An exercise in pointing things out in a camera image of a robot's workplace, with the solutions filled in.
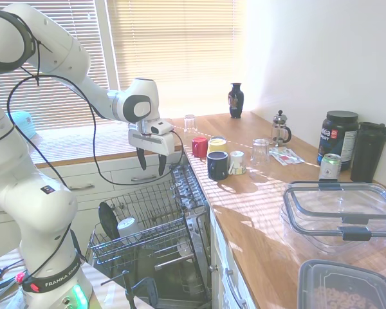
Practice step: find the red mug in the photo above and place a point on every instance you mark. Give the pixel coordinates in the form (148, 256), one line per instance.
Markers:
(199, 147)

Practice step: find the metal cabinet knob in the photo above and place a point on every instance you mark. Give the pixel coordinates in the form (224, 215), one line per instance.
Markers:
(213, 268)

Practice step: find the wide window blind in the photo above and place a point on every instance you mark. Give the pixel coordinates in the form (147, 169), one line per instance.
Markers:
(180, 48)

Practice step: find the glass french press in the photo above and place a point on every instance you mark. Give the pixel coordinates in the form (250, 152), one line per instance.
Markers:
(280, 132)

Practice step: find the built-in dishwasher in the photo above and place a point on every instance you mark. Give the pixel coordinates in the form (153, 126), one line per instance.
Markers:
(197, 257)

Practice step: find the clear plastic lidded container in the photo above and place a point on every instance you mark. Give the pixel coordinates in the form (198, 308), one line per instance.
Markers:
(337, 206)

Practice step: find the small clear drinking glass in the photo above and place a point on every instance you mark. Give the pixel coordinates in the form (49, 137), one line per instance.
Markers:
(189, 124)

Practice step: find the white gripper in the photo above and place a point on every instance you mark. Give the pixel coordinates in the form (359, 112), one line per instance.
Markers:
(154, 143)

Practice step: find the teal cap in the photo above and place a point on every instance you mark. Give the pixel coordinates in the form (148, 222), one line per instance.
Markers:
(24, 124)

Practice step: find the plain navy mug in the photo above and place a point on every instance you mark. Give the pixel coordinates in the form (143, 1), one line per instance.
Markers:
(217, 165)

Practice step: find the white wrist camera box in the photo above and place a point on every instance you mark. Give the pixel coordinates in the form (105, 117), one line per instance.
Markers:
(161, 127)

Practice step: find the clear ribbed glass tumbler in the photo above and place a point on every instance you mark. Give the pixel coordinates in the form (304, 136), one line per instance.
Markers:
(260, 153)

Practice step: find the narrow window blind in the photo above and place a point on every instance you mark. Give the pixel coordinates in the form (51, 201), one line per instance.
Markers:
(61, 112)

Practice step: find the dark blue plate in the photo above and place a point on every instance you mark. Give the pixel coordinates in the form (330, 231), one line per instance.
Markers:
(107, 220)

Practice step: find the grey dishwasher spray tube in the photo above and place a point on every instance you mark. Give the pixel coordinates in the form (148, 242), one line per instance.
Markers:
(173, 261)

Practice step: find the white dish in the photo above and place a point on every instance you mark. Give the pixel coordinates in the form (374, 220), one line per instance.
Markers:
(184, 248)

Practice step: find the yellow mug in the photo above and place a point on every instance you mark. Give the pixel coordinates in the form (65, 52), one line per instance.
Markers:
(217, 146)

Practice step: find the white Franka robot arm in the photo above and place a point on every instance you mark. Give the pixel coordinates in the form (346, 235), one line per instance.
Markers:
(67, 54)

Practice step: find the glass jar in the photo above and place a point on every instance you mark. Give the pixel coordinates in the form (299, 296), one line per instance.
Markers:
(330, 167)

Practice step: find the black shaker bottle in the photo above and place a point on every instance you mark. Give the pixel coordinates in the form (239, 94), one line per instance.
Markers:
(368, 151)

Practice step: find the plain white mug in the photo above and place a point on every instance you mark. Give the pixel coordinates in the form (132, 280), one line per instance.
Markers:
(128, 228)

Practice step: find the grey lidded cereal container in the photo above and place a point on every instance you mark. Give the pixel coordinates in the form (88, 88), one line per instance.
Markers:
(341, 286)

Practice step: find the dishwasher cutlery tray rack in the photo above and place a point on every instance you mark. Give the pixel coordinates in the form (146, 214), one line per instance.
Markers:
(188, 186)

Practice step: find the dark blue painted vase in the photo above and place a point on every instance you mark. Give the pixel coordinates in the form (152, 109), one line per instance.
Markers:
(236, 99)

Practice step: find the white printed mug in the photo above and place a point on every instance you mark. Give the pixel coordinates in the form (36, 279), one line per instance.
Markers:
(237, 164)

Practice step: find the black protein powder tub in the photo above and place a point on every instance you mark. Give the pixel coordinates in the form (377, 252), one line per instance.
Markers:
(337, 135)

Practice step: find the printed paper pamphlet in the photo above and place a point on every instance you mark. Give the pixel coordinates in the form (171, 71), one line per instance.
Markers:
(286, 156)

